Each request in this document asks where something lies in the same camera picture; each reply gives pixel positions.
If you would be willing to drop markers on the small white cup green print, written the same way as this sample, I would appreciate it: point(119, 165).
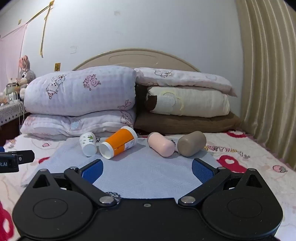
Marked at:
point(88, 144)

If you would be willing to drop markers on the pink printed pillow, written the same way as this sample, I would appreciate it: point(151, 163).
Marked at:
point(185, 77)

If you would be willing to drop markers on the grey plush bunny toy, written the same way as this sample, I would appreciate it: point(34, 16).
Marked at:
point(25, 75)

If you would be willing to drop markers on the beige wooden headboard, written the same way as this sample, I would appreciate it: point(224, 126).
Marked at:
point(138, 58)

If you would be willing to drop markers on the pink folded quilt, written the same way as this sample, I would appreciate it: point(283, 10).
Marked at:
point(69, 124)

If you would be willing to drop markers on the nightstand with lace cloth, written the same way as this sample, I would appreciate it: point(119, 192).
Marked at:
point(10, 112)

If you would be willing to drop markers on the orange plastic cup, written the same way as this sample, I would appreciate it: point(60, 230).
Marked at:
point(120, 141)

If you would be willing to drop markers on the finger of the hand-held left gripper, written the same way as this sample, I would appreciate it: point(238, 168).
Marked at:
point(24, 156)

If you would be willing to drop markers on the pink hanging cloth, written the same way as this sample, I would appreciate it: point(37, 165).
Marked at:
point(10, 60)

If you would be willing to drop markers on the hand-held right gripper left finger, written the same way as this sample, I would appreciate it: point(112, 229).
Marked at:
point(93, 171)

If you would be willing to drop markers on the beige pleated curtain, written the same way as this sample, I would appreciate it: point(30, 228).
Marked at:
point(270, 76)

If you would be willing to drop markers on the pink cup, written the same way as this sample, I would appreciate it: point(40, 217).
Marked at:
point(160, 144)

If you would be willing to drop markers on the light blue quilted mat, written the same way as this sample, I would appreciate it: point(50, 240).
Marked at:
point(143, 169)

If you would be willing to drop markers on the yellow tape strip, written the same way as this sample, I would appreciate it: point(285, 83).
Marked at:
point(43, 34)

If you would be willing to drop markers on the grey-brown cup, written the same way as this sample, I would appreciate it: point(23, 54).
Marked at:
point(191, 143)

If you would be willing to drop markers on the yellow wall sticker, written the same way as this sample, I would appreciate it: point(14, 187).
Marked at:
point(57, 66)

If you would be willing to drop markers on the brown pillow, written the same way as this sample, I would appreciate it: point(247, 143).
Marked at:
point(189, 124)

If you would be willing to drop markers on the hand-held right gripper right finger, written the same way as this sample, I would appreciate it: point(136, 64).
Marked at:
point(202, 171)

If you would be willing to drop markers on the cream folded blanket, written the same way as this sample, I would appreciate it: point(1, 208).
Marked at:
point(196, 100)

